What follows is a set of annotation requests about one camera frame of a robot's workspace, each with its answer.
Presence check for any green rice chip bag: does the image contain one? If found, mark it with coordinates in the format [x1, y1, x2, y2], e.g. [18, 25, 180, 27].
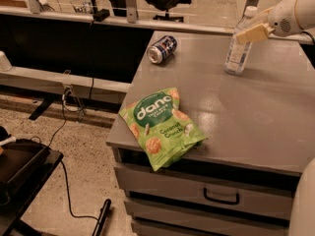
[119, 88, 206, 171]

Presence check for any black drawer handle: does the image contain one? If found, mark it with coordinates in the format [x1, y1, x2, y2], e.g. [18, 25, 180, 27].
[203, 188, 240, 206]

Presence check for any black table leg bar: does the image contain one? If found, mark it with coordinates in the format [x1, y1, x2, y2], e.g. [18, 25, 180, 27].
[92, 199, 111, 236]

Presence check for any grey drawer cabinet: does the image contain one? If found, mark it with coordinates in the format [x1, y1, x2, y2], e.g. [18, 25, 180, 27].
[107, 33, 315, 236]

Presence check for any black box on ledge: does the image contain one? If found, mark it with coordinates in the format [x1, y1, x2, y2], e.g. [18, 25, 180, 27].
[93, 9, 110, 22]

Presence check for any clear plastic water bottle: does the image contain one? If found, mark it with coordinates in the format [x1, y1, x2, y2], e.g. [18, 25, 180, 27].
[224, 6, 257, 76]

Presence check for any black side table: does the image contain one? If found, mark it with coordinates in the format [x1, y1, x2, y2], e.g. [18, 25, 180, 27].
[0, 139, 63, 236]

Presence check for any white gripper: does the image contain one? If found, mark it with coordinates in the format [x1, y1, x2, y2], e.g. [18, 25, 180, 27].
[236, 0, 301, 44]

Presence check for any blue soda can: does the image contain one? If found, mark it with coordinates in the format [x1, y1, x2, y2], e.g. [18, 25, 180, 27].
[147, 35, 177, 64]

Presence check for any black floor cable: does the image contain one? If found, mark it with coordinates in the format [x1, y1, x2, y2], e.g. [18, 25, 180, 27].
[47, 86, 100, 221]

